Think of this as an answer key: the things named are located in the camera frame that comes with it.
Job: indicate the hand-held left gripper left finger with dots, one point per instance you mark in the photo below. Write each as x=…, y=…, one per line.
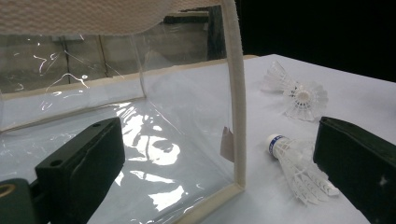
x=77, y=161

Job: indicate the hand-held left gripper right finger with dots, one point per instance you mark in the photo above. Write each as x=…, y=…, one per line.
x=358, y=161

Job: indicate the white shuttlecock with blue band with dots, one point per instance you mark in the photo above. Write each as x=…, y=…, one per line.
x=303, y=98
x=277, y=77
x=281, y=147

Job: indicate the clear bag with beige trim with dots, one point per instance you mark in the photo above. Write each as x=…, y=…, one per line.
x=238, y=93

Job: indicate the black curtain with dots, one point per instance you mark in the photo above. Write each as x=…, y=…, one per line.
x=311, y=31

